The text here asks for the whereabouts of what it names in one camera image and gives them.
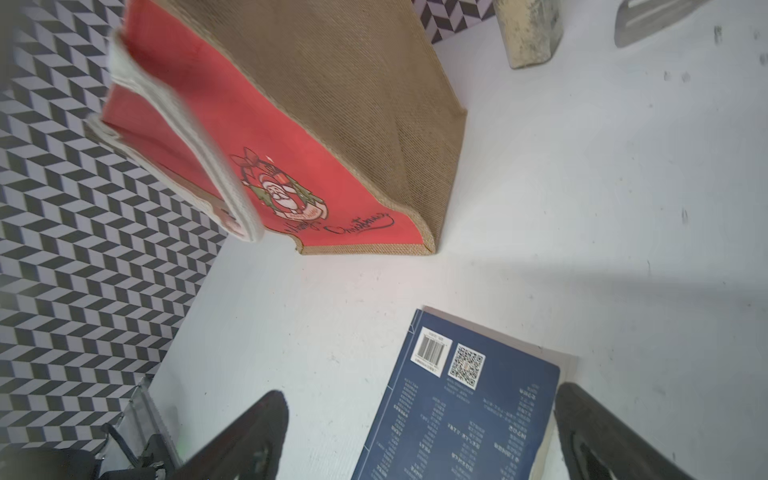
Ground blue book barcode back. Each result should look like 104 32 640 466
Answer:
352 308 578 480

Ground red burlap canvas bag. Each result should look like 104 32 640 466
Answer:
86 1 467 255

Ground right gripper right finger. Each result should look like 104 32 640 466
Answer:
554 382 692 480

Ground small glass jar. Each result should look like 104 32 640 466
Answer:
492 0 563 70

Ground metal tongs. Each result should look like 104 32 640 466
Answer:
614 0 709 48

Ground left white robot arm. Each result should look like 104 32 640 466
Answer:
1 448 167 480

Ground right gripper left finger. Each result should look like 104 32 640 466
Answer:
170 390 289 480

